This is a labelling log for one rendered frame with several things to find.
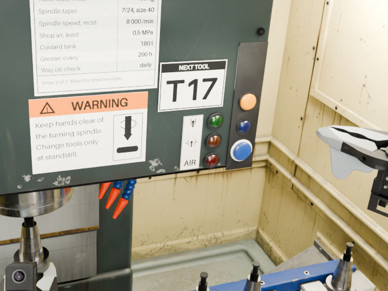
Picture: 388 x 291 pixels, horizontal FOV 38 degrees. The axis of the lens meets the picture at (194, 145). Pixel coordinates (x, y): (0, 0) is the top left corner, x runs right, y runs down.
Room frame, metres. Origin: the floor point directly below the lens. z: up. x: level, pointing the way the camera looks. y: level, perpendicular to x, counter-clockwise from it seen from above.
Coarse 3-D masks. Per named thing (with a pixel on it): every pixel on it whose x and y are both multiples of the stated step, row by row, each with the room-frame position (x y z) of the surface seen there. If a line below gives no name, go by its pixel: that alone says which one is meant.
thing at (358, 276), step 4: (352, 272) 1.03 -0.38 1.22; (356, 272) 1.04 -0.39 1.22; (360, 272) 1.04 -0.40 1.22; (352, 276) 1.02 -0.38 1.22; (356, 276) 1.02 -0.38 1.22; (360, 276) 1.02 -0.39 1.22; (364, 276) 1.02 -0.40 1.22; (352, 280) 1.01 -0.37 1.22; (356, 280) 1.01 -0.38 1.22; (360, 280) 1.01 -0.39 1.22; (364, 280) 1.01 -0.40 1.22; (368, 280) 1.01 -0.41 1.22; (356, 284) 0.99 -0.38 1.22; (360, 284) 0.99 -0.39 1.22; (364, 284) 1.00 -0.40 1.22; (368, 284) 1.00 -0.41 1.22; (372, 284) 1.00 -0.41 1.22; (356, 288) 0.98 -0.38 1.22; (360, 288) 0.98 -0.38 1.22; (364, 288) 0.98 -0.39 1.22; (368, 288) 0.98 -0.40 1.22; (372, 288) 0.98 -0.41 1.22
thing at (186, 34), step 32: (0, 0) 0.64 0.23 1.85; (192, 0) 0.74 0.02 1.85; (224, 0) 0.75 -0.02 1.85; (256, 0) 0.77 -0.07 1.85; (0, 32) 0.64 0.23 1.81; (160, 32) 0.72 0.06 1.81; (192, 32) 0.74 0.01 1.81; (224, 32) 0.76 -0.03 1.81; (256, 32) 0.78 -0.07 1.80; (0, 64) 0.64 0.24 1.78; (32, 64) 0.65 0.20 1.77; (0, 96) 0.64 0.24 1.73; (32, 96) 0.65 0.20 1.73; (64, 96) 0.67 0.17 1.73; (224, 96) 0.76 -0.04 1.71; (0, 128) 0.64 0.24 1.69; (160, 128) 0.72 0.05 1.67; (224, 128) 0.76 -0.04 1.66; (0, 160) 0.63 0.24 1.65; (160, 160) 0.72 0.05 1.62; (224, 160) 0.77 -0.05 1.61; (0, 192) 0.63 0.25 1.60
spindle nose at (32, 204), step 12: (36, 192) 0.77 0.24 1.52; (48, 192) 0.78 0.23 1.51; (60, 192) 0.80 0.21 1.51; (72, 192) 0.84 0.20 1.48; (0, 204) 0.76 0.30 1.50; (12, 204) 0.76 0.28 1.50; (24, 204) 0.76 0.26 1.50; (36, 204) 0.77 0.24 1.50; (48, 204) 0.78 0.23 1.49; (60, 204) 0.80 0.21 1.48; (12, 216) 0.76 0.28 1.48; (24, 216) 0.77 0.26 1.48; (36, 216) 0.78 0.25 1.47
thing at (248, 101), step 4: (244, 96) 0.77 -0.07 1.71; (248, 96) 0.77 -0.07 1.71; (252, 96) 0.77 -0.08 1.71; (244, 100) 0.77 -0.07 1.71; (248, 100) 0.77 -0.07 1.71; (252, 100) 0.77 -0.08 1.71; (240, 104) 0.77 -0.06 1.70; (244, 104) 0.77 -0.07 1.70; (248, 104) 0.77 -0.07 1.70; (252, 104) 0.77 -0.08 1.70; (244, 108) 0.77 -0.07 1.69; (248, 108) 0.77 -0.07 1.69
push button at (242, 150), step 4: (240, 144) 0.77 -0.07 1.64; (244, 144) 0.77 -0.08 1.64; (248, 144) 0.77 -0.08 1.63; (236, 148) 0.76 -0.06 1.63; (240, 148) 0.77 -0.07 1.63; (244, 148) 0.77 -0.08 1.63; (248, 148) 0.77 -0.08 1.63; (236, 152) 0.76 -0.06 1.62; (240, 152) 0.77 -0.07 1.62; (244, 152) 0.77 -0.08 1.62; (248, 152) 0.77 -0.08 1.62; (236, 156) 0.76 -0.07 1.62; (240, 156) 0.77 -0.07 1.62; (244, 156) 0.77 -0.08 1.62; (240, 160) 0.77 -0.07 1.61
